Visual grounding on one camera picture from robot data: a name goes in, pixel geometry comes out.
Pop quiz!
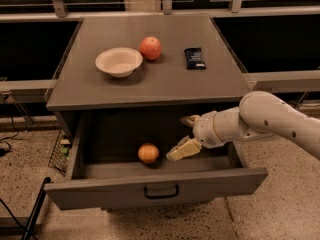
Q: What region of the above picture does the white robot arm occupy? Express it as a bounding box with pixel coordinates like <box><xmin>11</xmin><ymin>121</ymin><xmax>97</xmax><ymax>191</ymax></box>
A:
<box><xmin>166</xmin><ymin>91</ymin><xmax>320</xmax><ymax>161</ymax></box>

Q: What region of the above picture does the dark blue snack bar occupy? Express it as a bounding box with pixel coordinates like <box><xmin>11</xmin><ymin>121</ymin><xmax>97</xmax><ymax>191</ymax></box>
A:
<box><xmin>184</xmin><ymin>47</ymin><xmax>206</xmax><ymax>70</ymax></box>

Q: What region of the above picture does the black drawer handle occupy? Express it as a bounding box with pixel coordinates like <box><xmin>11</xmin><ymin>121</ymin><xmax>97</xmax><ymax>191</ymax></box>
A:
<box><xmin>143</xmin><ymin>185</ymin><xmax>180</xmax><ymax>200</ymax></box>

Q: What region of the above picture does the black floor cable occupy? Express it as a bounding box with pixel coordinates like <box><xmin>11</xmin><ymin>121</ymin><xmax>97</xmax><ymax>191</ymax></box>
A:
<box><xmin>0</xmin><ymin>93</ymin><xmax>22</xmax><ymax>157</ymax></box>

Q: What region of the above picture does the metal window railing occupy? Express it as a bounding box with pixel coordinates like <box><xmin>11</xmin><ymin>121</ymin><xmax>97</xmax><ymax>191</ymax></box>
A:
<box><xmin>1</xmin><ymin>0</ymin><xmax>320</xmax><ymax>94</ymax></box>

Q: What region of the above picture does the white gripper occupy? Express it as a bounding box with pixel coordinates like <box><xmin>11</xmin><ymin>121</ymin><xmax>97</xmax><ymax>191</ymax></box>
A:
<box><xmin>166</xmin><ymin>111</ymin><xmax>224</xmax><ymax>161</ymax></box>

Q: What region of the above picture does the red apple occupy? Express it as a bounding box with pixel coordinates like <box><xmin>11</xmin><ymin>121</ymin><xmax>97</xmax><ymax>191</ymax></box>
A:
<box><xmin>139</xmin><ymin>36</ymin><xmax>162</xmax><ymax>61</ymax></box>

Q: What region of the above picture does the orange fruit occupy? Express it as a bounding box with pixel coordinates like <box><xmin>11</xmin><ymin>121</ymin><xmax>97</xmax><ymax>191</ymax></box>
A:
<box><xmin>138</xmin><ymin>143</ymin><xmax>160</xmax><ymax>164</ymax></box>

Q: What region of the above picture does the grey cabinet with counter top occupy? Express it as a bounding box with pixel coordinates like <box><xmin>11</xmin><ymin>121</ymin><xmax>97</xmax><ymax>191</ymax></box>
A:
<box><xmin>44</xmin><ymin>13</ymin><xmax>257</xmax><ymax>142</ymax></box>

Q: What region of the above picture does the black metal stand leg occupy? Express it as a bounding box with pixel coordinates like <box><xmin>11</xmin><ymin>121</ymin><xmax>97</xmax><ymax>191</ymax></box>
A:
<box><xmin>21</xmin><ymin>177</ymin><xmax>51</xmax><ymax>240</ymax></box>

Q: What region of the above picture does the black wire basket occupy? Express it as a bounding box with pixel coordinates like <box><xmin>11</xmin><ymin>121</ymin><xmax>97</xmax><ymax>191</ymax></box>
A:
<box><xmin>48</xmin><ymin>131</ymin><xmax>71</xmax><ymax>175</ymax></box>

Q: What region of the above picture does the white bowl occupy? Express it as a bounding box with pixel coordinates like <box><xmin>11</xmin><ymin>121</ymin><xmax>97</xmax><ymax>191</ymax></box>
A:
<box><xmin>95</xmin><ymin>47</ymin><xmax>143</xmax><ymax>78</ymax></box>

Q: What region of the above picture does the open grey top drawer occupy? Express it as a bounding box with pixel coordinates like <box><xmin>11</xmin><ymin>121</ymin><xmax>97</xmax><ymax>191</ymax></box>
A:
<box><xmin>45</xmin><ymin>112</ymin><xmax>268</xmax><ymax>210</ymax></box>

